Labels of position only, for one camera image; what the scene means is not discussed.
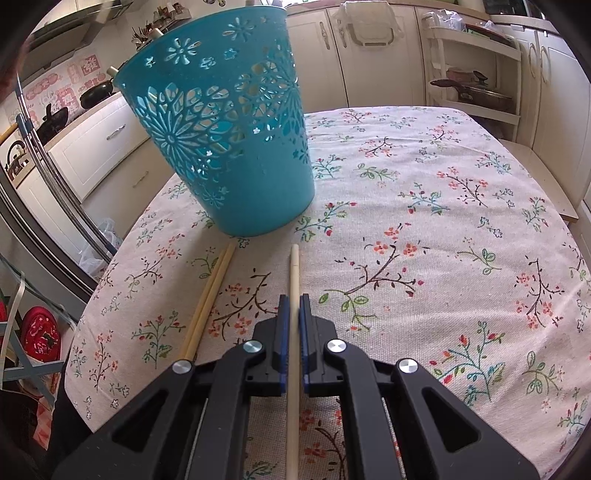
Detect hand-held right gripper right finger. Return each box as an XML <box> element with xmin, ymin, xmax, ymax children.
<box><xmin>298</xmin><ymin>293</ymin><xmax>539</xmax><ymax>480</ymax></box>

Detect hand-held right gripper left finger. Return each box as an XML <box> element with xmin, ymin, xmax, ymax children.
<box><xmin>51</xmin><ymin>294</ymin><xmax>293</xmax><ymax>480</ymax></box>

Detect pale bamboo chopstick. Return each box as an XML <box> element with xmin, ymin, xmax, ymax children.
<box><xmin>286</xmin><ymin>244</ymin><xmax>301</xmax><ymax>480</ymax></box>

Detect teal plastic cutout basket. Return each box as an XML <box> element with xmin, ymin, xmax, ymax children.
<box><xmin>113</xmin><ymin>4</ymin><xmax>317</xmax><ymax>238</ymax></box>

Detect floral white tablecloth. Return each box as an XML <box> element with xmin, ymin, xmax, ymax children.
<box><xmin>65</xmin><ymin>105</ymin><xmax>591</xmax><ymax>480</ymax></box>

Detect clear plastic bag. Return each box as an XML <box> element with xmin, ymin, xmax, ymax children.
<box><xmin>78</xmin><ymin>218</ymin><xmax>123</xmax><ymax>278</ymax></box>

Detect red patterned cushion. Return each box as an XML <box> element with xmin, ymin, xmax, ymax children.
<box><xmin>20</xmin><ymin>307</ymin><xmax>62</xmax><ymax>368</ymax></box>

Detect cream sink base cabinets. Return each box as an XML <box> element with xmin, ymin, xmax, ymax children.
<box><xmin>286</xmin><ymin>4</ymin><xmax>426</xmax><ymax>115</ymax></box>

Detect cream stove drawer cabinets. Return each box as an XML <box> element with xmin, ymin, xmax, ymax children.
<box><xmin>14</xmin><ymin>92</ymin><xmax>185</xmax><ymax>259</ymax></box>

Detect blue folding shelf rack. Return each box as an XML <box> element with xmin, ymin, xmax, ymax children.
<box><xmin>0</xmin><ymin>270</ymin><xmax>65</xmax><ymax>404</ymax></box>

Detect white storage cart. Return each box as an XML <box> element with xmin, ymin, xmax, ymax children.
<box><xmin>422</xmin><ymin>14</ymin><xmax>523</xmax><ymax>140</ymax></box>

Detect dark lidded pan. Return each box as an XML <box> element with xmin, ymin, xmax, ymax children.
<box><xmin>429</xmin><ymin>69</ymin><xmax>515</xmax><ymax>112</ymax></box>

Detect black wok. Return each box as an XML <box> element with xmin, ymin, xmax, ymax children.
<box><xmin>79</xmin><ymin>78</ymin><xmax>116</xmax><ymax>110</ymax></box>

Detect black frying pan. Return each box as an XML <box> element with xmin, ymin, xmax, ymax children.
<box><xmin>36</xmin><ymin>104</ymin><xmax>71</xmax><ymax>145</ymax></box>

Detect white plastic bag holder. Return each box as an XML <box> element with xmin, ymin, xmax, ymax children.
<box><xmin>335</xmin><ymin>0</ymin><xmax>403</xmax><ymax>48</ymax></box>

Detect steel stovetop kettle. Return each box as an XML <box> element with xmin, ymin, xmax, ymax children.
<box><xmin>6</xmin><ymin>140</ymin><xmax>31</xmax><ymax>179</ymax></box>

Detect cream panelled base cabinets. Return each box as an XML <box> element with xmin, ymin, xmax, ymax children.
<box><xmin>489</xmin><ymin>16</ymin><xmax>591</xmax><ymax>208</ymax></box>

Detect steel range hood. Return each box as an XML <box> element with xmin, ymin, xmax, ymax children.
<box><xmin>25</xmin><ymin>0</ymin><xmax>134</xmax><ymax>44</ymax></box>

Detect grey sliding door frame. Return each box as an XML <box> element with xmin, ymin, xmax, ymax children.
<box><xmin>0</xmin><ymin>74</ymin><xmax>122</xmax><ymax>289</ymax></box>

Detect wall utensil rack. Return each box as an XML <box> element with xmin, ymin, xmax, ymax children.
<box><xmin>130</xmin><ymin>4</ymin><xmax>185</xmax><ymax>48</ymax></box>

